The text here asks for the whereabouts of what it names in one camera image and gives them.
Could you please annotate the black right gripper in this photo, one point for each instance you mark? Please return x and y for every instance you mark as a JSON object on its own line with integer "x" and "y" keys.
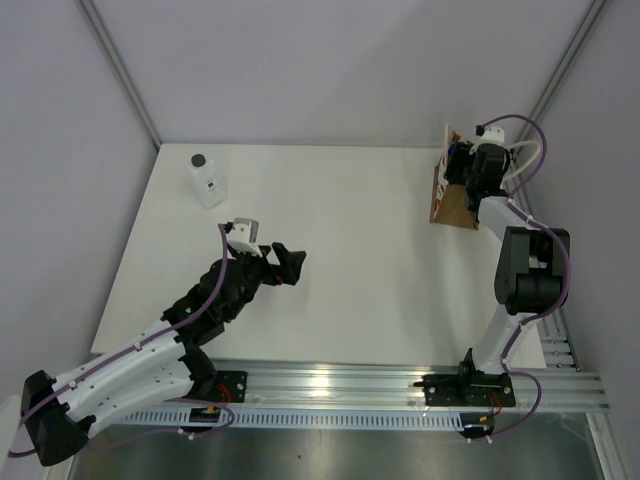
{"x": 461, "y": 156}

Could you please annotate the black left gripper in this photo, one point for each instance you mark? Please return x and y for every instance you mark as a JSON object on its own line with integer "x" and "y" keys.
{"x": 286, "y": 272}

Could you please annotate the clear bottle black cap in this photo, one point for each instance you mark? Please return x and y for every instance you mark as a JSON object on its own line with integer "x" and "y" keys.
{"x": 207, "y": 180}

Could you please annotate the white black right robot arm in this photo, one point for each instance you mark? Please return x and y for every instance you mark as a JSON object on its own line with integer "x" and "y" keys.
{"x": 406, "y": 249}

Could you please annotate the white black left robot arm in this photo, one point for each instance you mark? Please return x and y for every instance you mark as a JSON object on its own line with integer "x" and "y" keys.
{"x": 166, "y": 361}

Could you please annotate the watermelon canvas tote bag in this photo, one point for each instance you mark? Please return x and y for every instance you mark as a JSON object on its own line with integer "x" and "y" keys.
{"x": 448, "y": 204}

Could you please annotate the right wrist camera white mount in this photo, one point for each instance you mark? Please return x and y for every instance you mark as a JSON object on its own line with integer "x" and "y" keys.
{"x": 490, "y": 134}

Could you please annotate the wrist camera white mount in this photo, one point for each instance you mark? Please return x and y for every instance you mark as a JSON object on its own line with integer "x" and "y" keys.
{"x": 490, "y": 134}
{"x": 242, "y": 236}

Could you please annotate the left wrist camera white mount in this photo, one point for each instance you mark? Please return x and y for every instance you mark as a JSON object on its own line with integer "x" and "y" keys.
{"x": 242, "y": 236}

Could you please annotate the aluminium mounting rail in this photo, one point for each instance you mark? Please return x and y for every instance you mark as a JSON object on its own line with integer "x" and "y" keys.
{"x": 299, "y": 385}

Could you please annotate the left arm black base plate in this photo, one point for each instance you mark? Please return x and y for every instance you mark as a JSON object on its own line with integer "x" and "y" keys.
{"x": 228, "y": 386}

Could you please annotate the white slotted cable duct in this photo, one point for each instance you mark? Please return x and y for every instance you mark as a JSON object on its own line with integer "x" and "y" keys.
{"x": 206, "y": 417}

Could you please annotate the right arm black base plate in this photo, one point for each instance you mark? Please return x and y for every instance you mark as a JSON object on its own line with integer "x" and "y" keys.
{"x": 474, "y": 390}

